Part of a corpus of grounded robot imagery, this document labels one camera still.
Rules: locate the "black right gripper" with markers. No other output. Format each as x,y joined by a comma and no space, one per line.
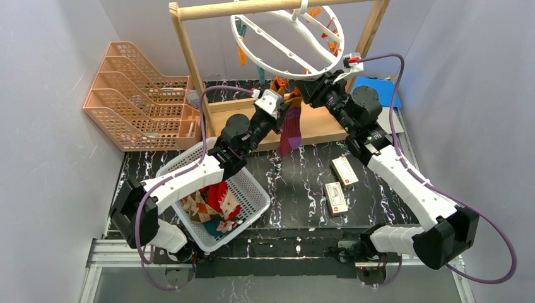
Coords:
317,88

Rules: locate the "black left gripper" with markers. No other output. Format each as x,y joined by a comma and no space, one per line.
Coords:
280,112

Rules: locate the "purple sock with yellow cuff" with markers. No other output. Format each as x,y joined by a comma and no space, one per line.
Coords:
281,91

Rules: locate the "beige animal face sock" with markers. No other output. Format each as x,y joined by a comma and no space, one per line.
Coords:
230,207

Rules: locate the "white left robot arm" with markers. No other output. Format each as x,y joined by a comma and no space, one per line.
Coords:
137,207

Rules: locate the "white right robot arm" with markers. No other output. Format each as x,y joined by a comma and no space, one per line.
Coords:
446,229

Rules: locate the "wooden hanger rack stand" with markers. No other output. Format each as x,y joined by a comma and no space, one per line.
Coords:
216,112

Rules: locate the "white round clip hanger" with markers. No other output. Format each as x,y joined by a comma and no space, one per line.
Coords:
297,43

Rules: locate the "orange front-centre clothes peg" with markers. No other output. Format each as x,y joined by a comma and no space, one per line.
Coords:
280,83

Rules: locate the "teal front clothes peg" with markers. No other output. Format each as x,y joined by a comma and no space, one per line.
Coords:
261,75

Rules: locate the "white plastic laundry basket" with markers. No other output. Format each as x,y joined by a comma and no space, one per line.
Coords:
254,201

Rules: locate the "blue folder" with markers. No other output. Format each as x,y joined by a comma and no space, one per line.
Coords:
384,88

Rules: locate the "white card box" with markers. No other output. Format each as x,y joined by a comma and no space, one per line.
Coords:
344,172

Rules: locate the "white paper sheet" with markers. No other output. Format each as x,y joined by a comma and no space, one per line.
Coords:
387,124

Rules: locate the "orange front-left clothes peg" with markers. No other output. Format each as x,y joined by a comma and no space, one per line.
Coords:
242,57

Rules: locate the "red white striped sock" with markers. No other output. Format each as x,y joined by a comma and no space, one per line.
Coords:
214,195

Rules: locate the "small white printed box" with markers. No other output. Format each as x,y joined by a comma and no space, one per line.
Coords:
335,199

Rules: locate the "argyle brown sock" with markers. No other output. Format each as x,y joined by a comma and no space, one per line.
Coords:
198,209

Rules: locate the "dark green sock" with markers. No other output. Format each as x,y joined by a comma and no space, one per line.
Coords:
220,227

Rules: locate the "peach plastic file organizer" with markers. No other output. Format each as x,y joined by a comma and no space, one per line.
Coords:
139,108

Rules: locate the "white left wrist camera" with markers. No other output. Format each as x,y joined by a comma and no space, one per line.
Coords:
267,100

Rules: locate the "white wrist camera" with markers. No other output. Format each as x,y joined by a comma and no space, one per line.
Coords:
267,100
352,66

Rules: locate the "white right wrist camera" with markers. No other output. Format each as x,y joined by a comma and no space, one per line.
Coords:
352,66

